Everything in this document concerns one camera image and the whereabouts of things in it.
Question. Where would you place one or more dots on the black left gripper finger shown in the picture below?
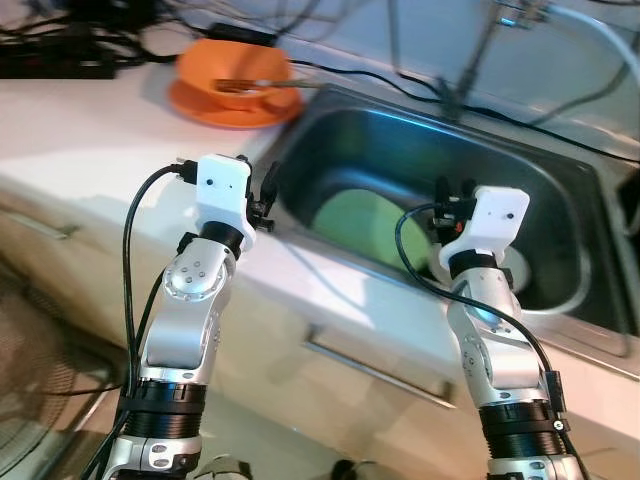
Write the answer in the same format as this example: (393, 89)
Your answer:
(270, 182)

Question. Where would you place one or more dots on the orange bowl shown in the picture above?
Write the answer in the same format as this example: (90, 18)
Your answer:
(210, 62)

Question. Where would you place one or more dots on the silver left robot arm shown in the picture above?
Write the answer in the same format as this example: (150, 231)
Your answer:
(185, 330)

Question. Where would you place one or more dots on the cream kitchen cabinet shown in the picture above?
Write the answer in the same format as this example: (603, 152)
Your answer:
(280, 370)

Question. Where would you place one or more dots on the orange plate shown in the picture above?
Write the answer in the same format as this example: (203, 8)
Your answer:
(230, 118)

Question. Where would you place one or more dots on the green plate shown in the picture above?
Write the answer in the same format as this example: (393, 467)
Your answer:
(365, 225)

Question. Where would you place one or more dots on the stainless steel sink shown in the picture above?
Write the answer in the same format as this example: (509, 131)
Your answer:
(400, 150)

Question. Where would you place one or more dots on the black power adapter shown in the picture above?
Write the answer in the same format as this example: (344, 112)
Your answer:
(240, 35)

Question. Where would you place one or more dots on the grey metal stand rod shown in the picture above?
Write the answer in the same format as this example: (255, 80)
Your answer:
(470, 70)

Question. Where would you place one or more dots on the black power strip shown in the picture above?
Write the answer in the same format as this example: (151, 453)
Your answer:
(50, 65)

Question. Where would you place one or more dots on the white bowl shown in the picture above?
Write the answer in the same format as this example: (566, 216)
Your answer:
(516, 268)

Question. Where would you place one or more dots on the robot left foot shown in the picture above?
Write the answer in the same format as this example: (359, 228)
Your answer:
(225, 470)

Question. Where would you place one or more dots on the chrome faucet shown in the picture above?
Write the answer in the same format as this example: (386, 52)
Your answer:
(525, 12)

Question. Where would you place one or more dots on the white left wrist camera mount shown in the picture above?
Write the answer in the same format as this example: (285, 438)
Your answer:
(222, 195)

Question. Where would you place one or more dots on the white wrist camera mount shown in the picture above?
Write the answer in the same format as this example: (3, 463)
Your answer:
(495, 215)
(222, 195)

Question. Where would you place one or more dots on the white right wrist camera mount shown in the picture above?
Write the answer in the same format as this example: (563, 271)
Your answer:
(495, 215)

